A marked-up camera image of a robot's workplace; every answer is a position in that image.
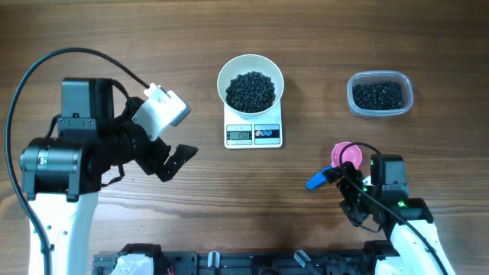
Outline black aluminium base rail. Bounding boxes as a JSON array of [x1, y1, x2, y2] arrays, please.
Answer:
[[91, 249, 383, 275]]

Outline left black camera cable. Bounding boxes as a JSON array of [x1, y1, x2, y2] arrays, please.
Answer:
[[5, 47, 152, 275]]

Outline white digital kitchen scale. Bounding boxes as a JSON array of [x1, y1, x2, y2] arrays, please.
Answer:
[[224, 102, 283, 149]]

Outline clear plastic container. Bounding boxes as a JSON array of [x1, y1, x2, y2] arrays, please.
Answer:
[[347, 70, 414, 118]]

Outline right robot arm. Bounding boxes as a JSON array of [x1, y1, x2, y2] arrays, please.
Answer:
[[322, 154, 455, 274]]

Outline black beans in bowl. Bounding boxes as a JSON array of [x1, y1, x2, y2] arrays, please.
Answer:
[[225, 71, 276, 113]]

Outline right black camera cable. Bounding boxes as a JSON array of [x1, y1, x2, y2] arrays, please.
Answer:
[[338, 141, 450, 275]]

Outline black camera cable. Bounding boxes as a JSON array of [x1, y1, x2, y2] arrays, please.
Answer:
[[5, 47, 152, 275], [338, 141, 450, 275]]

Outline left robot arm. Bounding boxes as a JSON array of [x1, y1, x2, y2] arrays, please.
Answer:
[[20, 78, 197, 274]]

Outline white bowl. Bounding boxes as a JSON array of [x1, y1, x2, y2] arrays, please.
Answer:
[[217, 54, 285, 118]]

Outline pink scoop blue handle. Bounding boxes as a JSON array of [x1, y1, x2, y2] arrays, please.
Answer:
[[305, 141, 364, 192]]

